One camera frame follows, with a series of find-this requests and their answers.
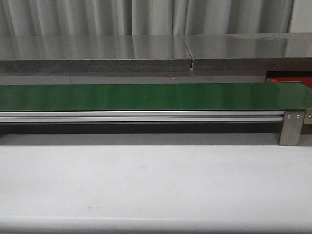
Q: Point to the conveyor end bracket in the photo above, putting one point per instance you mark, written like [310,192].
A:
[307,122]

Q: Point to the left grey steel shelf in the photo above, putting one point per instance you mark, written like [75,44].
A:
[93,54]

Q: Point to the right grey steel shelf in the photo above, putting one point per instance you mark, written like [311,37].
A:
[250,53]

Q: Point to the grey steel shelf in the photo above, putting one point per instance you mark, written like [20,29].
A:
[250,53]
[93,54]

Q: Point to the steel conveyor support bracket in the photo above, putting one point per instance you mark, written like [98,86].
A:
[291,128]

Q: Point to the red plastic bin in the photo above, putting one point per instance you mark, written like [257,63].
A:
[290,76]

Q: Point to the green conveyor belt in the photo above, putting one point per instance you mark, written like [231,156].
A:
[195,96]

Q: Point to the grey pleated curtain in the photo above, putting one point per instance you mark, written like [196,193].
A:
[143,17]

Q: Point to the aluminium conveyor side rail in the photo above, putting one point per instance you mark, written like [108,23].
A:
[25,117]

